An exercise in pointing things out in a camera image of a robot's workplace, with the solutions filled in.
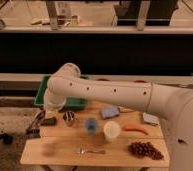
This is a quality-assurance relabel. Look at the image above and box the black brush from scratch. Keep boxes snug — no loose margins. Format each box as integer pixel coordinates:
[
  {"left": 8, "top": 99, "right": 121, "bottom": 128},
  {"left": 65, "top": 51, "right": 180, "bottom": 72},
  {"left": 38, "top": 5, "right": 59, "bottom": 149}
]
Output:
[{"left": 26, "top": 110, "right": 45, "bottom": 135}]

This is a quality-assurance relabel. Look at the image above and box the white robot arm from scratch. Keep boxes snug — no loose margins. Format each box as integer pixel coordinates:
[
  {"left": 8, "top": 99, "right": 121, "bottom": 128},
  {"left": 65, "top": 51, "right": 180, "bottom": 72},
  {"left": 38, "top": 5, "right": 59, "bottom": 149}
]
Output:
[{"left": 43, "top": 63, "right": 193, "bottom": 171}]

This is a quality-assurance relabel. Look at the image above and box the green plastic tray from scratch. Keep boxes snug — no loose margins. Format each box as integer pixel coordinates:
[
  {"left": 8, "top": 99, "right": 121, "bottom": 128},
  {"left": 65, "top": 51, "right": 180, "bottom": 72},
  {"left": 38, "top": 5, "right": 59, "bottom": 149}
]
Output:
[{"left": 34, "top": 75, "right": 86, "bottom": 110}]

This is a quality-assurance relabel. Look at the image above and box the blue sponge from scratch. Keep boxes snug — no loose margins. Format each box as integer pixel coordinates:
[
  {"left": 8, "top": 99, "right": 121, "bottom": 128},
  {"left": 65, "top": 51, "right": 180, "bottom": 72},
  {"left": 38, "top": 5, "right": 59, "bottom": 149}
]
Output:
[{"left": 101, "top": 107, "right": 119, "bottom": 119}]

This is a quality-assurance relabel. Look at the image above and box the blue plastic cup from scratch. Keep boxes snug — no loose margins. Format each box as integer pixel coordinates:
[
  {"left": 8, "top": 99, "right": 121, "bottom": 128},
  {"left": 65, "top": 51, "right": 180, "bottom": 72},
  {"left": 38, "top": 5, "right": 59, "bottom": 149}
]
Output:
[{"left": 85, "top": 118, "right": 98, "bottom": 134}]

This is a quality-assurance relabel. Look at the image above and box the white plastic cup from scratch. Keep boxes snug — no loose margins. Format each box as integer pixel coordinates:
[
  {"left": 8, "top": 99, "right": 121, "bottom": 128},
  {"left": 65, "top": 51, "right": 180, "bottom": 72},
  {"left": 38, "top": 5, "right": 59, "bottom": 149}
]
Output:
[{"left": 103, "top": 121, "right": 121, "bottom": 142}]

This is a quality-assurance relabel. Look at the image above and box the wooden table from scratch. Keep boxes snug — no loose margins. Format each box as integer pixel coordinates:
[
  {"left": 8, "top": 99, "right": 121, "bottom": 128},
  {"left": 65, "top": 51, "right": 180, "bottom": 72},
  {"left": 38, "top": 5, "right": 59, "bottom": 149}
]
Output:
[{"left": 20, "top": 101, "right": 169, "bottom": 168}]

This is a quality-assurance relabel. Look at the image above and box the red chili pepper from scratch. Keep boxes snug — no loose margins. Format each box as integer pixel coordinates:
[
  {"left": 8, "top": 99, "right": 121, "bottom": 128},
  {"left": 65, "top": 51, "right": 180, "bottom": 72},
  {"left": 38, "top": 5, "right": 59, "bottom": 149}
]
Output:
[{"left": 123, "top": 125, "right": 149, "bottom": 135}]

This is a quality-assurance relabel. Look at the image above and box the grey blue cloth piece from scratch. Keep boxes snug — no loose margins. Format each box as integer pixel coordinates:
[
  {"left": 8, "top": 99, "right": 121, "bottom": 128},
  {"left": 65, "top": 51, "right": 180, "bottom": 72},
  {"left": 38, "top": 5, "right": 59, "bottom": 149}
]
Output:
[{"left": 142, "top": 113, "right": 159, "bottom": 125}]

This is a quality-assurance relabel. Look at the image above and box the black rectangular block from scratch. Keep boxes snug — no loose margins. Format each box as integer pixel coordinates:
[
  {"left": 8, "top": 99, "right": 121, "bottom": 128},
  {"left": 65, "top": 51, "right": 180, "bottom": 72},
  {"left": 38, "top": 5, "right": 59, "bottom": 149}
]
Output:
[{"left": 41, "top": 117, "right": 56, "bottom": 126}]

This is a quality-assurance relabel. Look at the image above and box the metal fork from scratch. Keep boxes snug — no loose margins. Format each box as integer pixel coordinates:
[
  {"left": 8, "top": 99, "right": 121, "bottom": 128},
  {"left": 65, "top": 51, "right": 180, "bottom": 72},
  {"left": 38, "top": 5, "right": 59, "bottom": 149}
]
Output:
[{"left": 77, "top": 148, "right": 106, "bottom": 154}]

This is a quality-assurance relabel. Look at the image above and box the dark grape bunch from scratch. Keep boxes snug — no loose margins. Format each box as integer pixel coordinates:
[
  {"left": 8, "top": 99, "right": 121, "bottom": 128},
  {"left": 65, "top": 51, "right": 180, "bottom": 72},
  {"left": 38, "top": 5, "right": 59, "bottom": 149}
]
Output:
[{"left": 128, "top": 142, "right": 164, "bottom": 160}]

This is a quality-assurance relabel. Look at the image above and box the black object on floor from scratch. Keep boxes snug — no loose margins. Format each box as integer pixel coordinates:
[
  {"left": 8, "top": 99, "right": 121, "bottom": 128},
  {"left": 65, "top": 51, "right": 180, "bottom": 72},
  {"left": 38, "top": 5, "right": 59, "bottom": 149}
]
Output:
[{"left": 0, "top": 133, "right": 13, "bottom": 145}]

